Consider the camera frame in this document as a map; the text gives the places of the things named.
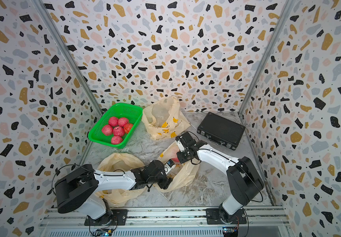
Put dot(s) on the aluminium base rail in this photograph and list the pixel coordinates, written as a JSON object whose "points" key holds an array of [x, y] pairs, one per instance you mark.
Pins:
{"points": [[251, 221]]}

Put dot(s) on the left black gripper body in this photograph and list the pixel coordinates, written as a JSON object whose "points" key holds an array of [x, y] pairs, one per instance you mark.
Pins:
{"points": [[163, 182]]}

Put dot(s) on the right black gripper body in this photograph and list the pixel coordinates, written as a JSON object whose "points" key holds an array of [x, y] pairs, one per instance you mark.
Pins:
{"points": [[183, 156]]}

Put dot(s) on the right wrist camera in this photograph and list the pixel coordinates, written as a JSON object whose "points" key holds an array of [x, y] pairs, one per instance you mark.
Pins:
{"points": [[180, 145]]}

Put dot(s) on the beige plastic bag with apples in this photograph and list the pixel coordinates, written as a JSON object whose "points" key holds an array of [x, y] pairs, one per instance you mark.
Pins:
{"points": [[117, 186]]}

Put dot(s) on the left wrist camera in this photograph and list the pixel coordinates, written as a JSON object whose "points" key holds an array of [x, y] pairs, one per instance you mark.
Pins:
{"points": [[169, 166]]}

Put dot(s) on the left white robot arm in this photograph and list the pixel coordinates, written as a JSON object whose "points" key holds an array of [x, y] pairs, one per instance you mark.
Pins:
{"points": [[77, 191]]}

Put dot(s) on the green plastic mesh basket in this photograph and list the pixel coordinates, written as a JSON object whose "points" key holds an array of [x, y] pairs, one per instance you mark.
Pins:
{"points": [[120, 110]]}

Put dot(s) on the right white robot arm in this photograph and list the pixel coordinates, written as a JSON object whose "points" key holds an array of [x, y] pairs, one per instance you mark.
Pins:
{"points": [[244, 180]]}

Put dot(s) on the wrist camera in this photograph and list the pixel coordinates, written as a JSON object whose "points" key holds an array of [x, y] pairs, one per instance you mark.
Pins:
{"points": [[180, 145], [169, 166]]}

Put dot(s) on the black flat box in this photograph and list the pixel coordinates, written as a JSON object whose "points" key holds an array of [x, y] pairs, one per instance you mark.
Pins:
{"points": [[221, 131]]}

